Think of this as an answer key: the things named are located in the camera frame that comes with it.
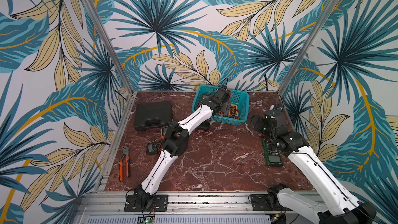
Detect black multimeter back side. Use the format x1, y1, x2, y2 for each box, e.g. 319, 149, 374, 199
196, 121, 210, 131

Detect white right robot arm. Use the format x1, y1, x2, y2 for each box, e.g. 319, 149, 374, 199
250, 110, 376, 224

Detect orange handled pliers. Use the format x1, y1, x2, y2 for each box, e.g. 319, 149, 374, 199
119, 146, 131, 182

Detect teal plastic basket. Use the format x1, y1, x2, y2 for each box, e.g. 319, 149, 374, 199
191, 85, 249, 125

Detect yellow multimeter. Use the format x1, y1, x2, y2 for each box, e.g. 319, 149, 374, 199
228, 104, 239, 119

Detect black plastic tool case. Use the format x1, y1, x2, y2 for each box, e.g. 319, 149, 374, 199
134, 101, 172, 131

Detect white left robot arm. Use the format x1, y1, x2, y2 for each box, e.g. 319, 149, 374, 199
133, 86, 232, 210

